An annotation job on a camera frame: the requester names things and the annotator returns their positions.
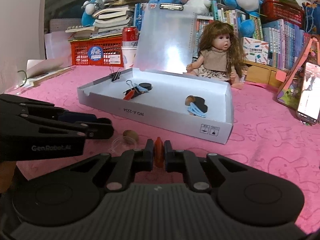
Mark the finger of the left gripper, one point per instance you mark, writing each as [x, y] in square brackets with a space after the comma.
[32, 126]
[17, 105]

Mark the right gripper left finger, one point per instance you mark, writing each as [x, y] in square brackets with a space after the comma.
[130, 163]

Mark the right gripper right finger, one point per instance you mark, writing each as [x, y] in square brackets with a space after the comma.
[188, 164]

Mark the clear plastic round lid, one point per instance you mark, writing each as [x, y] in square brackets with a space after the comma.
[121, 144]

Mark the brown walnut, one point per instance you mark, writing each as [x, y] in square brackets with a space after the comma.
[130, 136]

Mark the black round puck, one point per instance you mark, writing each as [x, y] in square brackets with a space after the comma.
[200, 103]

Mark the brown nut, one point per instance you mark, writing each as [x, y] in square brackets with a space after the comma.
[190, 99]

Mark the large black binder clip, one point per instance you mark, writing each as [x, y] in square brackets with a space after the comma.
[132, 87]

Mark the black oval stone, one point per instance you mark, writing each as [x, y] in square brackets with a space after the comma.
[145, 85]

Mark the small blue hair clip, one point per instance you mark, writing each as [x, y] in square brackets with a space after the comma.
[140, 88]

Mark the book at left edge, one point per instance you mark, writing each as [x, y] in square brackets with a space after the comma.
[40, 70]

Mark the grey cardboard box tray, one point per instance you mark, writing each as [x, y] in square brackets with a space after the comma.
[164, 106]

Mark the binder clip on box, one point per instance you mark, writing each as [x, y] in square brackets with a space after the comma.
[115, 73]

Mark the brown haired doll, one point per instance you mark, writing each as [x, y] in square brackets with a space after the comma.
[220, 55]

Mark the red plastic basket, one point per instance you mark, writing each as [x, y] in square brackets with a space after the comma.
[98, 52]

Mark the blue plush toy left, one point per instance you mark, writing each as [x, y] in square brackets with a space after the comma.
[90, 7]

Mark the translucent clipboard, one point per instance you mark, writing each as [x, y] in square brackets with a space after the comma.
[167, 38]

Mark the white paper cup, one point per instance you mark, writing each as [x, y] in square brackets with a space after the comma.
[129, 54]

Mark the stack of books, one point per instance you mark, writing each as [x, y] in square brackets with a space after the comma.
[109, 21]

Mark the pink house phone stand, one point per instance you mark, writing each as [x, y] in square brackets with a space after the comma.
[289, 92]

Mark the smartphone on stand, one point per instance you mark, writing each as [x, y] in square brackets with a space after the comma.
[308, 107]

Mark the red soda can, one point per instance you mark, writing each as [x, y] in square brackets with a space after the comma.
[130, 36]

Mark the row of shelf books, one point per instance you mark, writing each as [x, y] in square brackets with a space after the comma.
[249, 32]

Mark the red basket on shelf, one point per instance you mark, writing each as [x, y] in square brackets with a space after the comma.
[272, 10]

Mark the blue white plush right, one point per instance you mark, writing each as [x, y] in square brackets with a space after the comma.
[243, 2]

